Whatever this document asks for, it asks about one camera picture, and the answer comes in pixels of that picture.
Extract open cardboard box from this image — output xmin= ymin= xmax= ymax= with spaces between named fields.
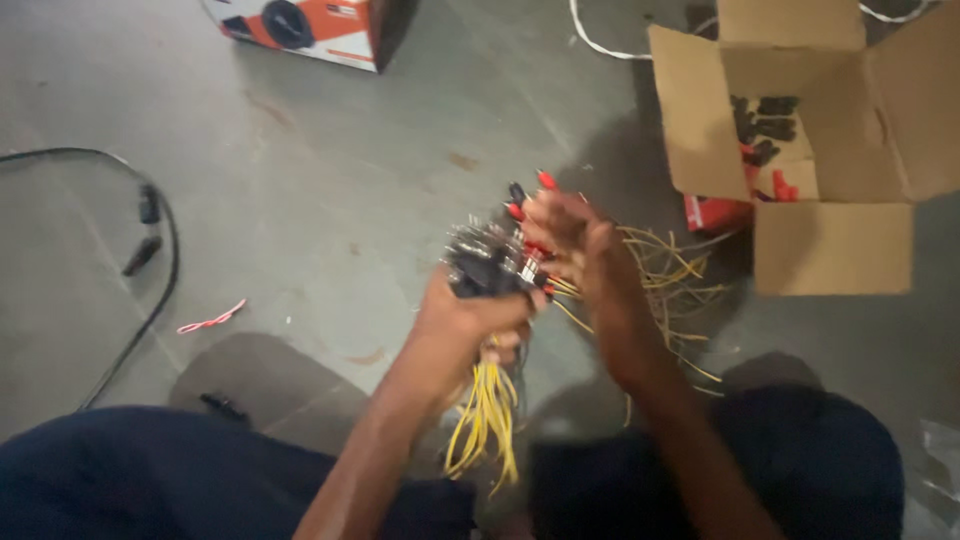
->
xmin=648 ymin=0 xmax=960 ymax=297

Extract person's left hand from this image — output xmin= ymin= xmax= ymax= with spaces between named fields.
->
xmin=411 ymin=264 xmax=549 ymax=391

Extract black cable with plugs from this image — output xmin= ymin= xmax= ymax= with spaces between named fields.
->
xmin=0 ymin=147 xmax=181 ymax=412

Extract small black connector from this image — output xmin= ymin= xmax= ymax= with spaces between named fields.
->
xmin=198 ymin=391 xmax=250 ymax=425

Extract orange and white printed box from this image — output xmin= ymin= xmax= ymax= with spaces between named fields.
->
xmin=201 ymin=0 xmax=421 ymax=75

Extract red and white twisted wire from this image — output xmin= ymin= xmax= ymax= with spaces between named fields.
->
xmin=176 ymin=298 xmax=249 ymax=336

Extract clear plastic wrapper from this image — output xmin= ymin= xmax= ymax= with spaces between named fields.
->
xmin=916 ymin=418 xmax=960 ymax=526

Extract red and black clip connectors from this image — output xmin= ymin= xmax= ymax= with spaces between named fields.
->
xmin=504 ymin=169 xmax=560 ymax=260

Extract person's right hand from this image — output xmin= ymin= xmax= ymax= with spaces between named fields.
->
xmin=521 ymin=189 xmax=661 ymax=354

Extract red packet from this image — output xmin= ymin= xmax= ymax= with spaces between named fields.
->
xmin=682 ymin=193 xmax=756 ymax=235

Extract person's dark blue trousers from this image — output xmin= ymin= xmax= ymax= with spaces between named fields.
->
xmin=0 ymin=384 xmax=907 ymax=540

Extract white cable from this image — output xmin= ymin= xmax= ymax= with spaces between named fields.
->
xmin=567 ymin=0 xmax=939 ymax=61

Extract bundle of black switches with yellow wires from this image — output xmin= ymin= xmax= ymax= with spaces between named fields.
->
xmin=442 ymin=213 xmax=560 ymax=496

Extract pile of loose yellow wires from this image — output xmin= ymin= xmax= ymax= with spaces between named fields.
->
xmin=551 ymin=225 xmax=732 ymax=429

